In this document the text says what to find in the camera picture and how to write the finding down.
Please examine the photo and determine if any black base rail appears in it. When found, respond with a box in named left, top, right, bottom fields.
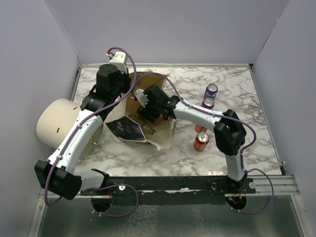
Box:
left=81, top=176, right=255, bottom=206

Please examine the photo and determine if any clear glass bottle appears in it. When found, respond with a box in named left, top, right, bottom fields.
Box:
left=128, top=114, right=156, bottom=135

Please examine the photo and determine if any purple fanta can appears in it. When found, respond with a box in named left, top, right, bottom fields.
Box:
left=201, top=97, right=215, bottom=110

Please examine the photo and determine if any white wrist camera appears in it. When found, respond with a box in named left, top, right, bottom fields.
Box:
left=106, top=51, right=128, bottom=74
left=132, top=88, right=149, bottom=108

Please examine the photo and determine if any red cola can four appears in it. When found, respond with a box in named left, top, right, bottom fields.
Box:
left=195, top=124, right=207, bottom=133

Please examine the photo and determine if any red cola can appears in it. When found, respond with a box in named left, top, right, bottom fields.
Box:
left=193, top=132, right=209, bottom=152

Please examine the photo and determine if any purple fanta can two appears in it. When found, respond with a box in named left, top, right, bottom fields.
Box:
left=203, top=83, right=218, bottom=100

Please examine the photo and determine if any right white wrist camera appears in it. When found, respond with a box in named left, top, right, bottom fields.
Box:
left=132, top=88, right=149, bottom=108

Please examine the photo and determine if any beige canvas tote bag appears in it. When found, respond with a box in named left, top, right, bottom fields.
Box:
left=105, top=70, right=178, bottom=152

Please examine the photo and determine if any cream cylindrical container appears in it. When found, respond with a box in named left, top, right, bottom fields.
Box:
left=36, top=99, right=103, bottom=166

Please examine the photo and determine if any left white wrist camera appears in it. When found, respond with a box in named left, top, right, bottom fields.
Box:
left=106, top=51, right=128, bottom=74

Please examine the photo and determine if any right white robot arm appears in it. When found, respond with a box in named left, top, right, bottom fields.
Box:
left=133, top=85, right=246, bottom=193

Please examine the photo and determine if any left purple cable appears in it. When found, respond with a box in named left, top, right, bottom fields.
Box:
left=44, top=46, right=139, bottom=218

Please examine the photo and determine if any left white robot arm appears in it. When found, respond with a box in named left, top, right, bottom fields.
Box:
left=35, top=63, right=131, bottom=200

